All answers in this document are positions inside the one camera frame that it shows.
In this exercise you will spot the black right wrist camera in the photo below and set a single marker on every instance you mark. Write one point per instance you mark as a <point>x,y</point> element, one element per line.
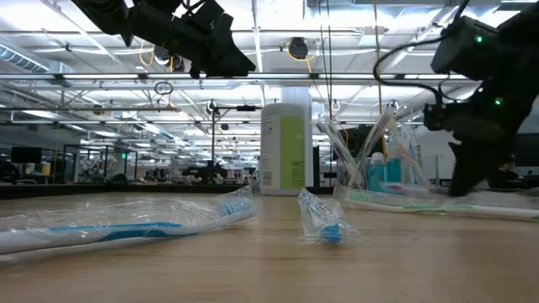
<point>436,118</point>

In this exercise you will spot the orange white toothbrush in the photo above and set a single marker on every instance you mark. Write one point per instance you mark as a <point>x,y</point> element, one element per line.
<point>410,157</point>

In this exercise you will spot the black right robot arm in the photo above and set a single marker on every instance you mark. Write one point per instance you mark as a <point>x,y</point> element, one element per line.
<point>467,50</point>

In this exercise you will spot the white green wipes canister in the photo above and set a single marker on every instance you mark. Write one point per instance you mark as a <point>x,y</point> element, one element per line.
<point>282,151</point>

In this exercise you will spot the blue white toothbrush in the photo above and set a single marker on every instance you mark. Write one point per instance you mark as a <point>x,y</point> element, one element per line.
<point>407,136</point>
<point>126,231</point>
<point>330,233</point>

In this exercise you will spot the blue mouthwash bottle white cap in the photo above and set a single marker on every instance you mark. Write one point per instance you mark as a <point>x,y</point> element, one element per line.
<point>377,177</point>
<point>394,172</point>

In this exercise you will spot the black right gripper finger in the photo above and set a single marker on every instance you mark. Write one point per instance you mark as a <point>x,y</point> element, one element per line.
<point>467,168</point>

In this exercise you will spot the black aluminium table frame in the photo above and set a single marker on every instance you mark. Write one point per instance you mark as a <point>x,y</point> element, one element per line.
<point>126,190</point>

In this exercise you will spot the black monitor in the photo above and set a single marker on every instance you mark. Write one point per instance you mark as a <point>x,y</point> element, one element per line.
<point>530,151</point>
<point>26,155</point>

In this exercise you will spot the person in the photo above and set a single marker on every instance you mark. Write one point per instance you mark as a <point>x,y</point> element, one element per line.
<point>513,176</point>

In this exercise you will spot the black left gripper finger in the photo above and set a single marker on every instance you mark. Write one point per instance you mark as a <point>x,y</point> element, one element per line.
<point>227,54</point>

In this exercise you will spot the black pole stand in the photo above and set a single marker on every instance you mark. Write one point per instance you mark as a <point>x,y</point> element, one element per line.
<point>213,143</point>

